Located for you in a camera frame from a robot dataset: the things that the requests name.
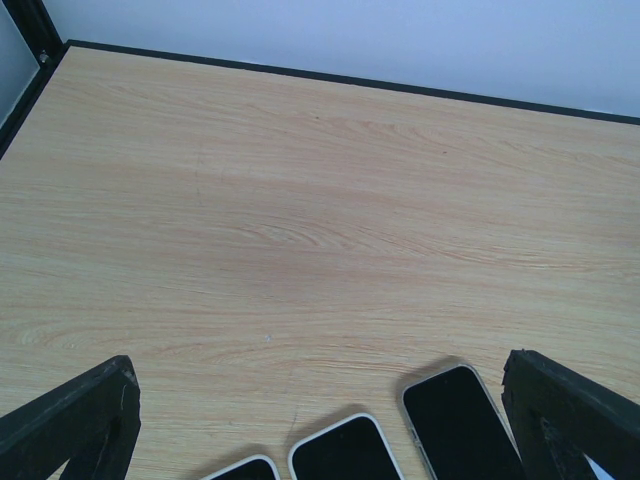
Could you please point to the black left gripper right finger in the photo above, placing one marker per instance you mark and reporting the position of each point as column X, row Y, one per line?
column 562, row 420

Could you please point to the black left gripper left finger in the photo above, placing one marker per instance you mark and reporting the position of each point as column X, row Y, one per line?
column 87, row 427

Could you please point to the clear magsafe phone case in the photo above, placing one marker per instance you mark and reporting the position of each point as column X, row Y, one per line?
column 410, row 415

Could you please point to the black phone purple edge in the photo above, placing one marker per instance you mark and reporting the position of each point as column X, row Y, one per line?
column 250, row 472

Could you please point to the black enclosure frame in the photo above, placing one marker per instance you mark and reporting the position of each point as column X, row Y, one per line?
column 40, row 35

